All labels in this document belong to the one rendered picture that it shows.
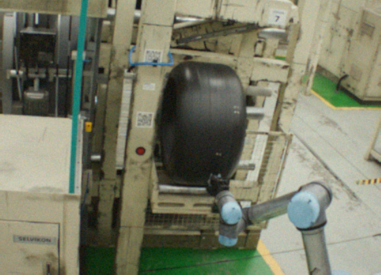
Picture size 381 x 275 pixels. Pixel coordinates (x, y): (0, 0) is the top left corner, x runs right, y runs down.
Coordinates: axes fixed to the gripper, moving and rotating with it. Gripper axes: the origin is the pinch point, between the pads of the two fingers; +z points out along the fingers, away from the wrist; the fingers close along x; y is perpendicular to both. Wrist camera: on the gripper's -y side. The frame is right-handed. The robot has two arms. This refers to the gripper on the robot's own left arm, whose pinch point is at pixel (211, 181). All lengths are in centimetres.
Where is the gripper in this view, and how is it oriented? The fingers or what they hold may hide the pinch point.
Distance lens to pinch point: 224.8
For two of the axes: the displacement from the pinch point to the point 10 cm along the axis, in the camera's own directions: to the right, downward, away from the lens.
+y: 1.3, -9.4, -3.2
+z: -1.8, -3.4, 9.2
